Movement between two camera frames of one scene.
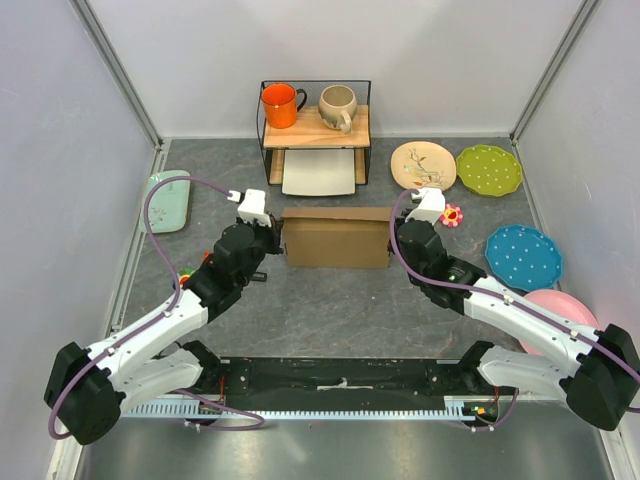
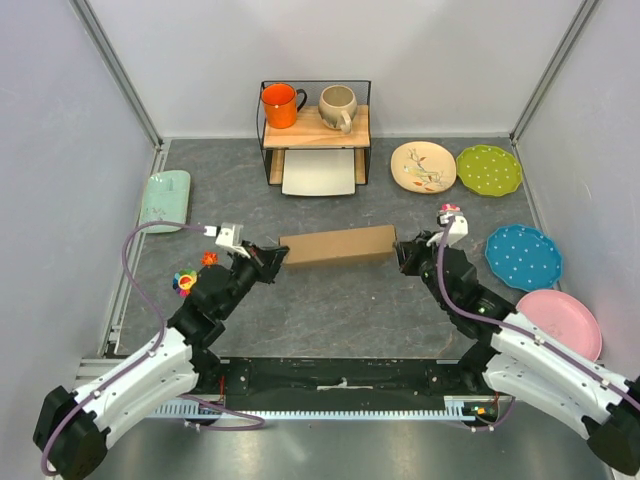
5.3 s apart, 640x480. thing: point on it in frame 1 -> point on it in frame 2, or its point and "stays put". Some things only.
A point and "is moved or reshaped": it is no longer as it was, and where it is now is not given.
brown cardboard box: [337, 237] is moved or reshaped
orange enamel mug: [280, 103] stays put
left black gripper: [273, 232] -> [266, 260]
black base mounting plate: [353, 377] stays put
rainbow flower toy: [184, 275] stays put
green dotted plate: [489, 170] stays put
